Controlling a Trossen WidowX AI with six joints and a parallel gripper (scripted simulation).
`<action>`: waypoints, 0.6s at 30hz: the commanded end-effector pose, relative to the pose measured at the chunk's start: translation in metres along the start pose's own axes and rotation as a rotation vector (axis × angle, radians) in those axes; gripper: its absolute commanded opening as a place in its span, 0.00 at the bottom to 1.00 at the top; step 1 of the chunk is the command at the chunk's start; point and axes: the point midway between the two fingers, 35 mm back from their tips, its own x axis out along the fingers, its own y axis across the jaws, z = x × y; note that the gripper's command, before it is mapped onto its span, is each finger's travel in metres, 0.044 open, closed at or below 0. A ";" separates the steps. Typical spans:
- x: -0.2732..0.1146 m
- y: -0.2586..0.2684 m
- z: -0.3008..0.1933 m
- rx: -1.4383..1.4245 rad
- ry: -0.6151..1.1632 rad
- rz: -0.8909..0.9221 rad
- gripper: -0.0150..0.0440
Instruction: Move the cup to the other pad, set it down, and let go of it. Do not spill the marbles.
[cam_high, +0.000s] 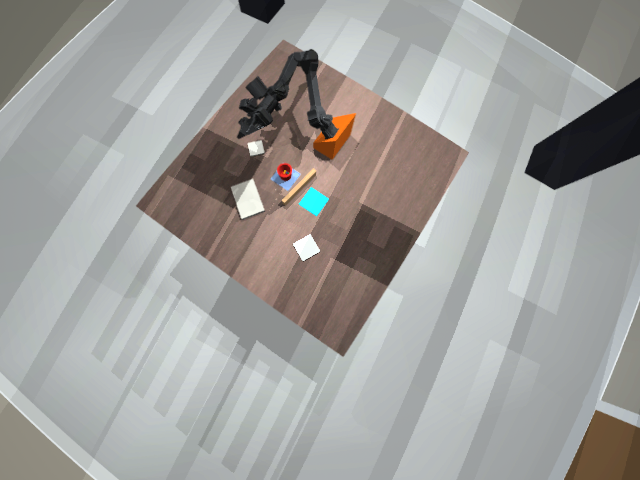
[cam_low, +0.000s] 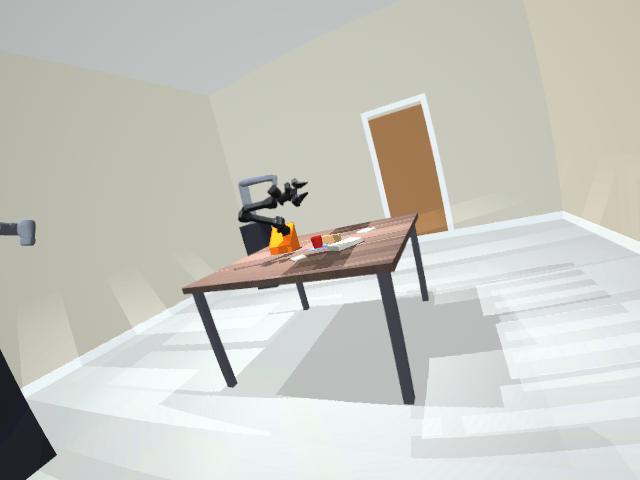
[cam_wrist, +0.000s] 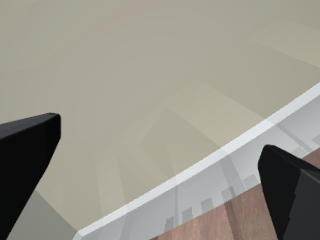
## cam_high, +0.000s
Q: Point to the red cup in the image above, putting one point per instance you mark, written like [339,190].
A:
[281,169]

